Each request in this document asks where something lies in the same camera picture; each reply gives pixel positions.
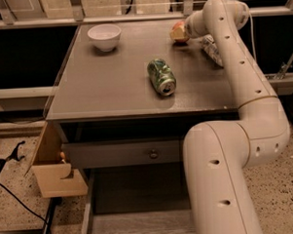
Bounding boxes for black clamp tool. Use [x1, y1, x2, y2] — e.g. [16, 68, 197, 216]
[6, 141, 25, 162]

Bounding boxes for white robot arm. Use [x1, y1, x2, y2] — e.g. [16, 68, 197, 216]
[183, 0, 290, 234]

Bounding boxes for red apple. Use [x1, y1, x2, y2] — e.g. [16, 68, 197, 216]
[169, 20, 189, 43]

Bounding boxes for metal railing frame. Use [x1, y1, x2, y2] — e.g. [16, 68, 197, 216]
[0, 0, 293, 27]

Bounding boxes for grey open middle drawer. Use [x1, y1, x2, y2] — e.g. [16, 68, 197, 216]
[81, 163, 197, 234]

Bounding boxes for white ceramic bowl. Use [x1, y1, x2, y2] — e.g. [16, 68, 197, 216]
[88, 23, 122, 52]

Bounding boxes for grey drawer cabinet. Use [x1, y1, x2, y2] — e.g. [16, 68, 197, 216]
[41, 17, 253, 234]

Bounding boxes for black cable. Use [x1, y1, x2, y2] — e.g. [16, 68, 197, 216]
[0, 177, 55, 234]

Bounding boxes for green soda can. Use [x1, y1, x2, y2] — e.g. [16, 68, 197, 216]
[147, 58, 176, 97]

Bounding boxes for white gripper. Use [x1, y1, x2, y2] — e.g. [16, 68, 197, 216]
[170, 10, 209, 40]

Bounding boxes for grey top drawer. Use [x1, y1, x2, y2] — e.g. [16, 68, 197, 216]
[62, 137, 182, 169]

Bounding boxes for clear plastic water bottle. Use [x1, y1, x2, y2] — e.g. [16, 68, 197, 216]
[201, 34, 223, 67]

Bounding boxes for white cable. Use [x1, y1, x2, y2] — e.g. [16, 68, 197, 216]
[247, 12, 257, 61]

